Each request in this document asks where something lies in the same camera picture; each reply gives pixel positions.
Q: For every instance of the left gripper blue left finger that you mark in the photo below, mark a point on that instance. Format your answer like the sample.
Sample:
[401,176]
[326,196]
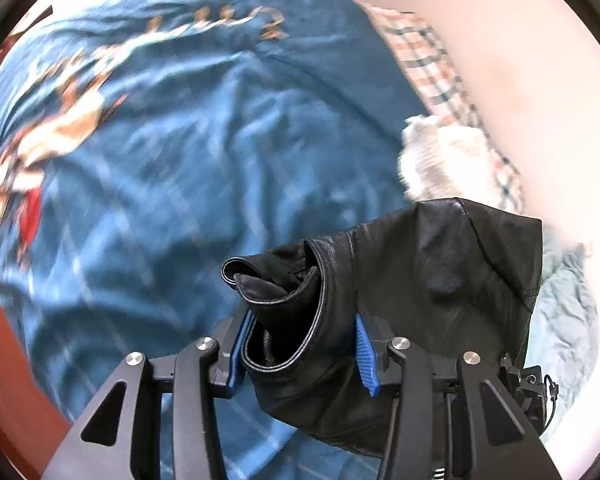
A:
[236,373]

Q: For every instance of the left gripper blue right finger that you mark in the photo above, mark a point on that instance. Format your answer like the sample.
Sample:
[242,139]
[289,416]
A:
[365,358]

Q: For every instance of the black leather jacket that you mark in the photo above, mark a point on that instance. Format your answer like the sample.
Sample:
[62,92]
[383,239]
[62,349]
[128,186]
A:
[450,275]

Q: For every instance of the light blue quilt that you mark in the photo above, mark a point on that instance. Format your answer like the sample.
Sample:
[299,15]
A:
[563,327]

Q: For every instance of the white fluffy blanket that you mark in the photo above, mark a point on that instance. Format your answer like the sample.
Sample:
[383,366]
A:
[439,161]

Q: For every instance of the blue patterned bed sheet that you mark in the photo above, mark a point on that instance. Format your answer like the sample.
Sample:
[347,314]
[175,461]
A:
[144,142]

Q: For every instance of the plaid checkered cloth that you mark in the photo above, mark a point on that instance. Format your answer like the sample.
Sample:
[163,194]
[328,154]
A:
[427,65]

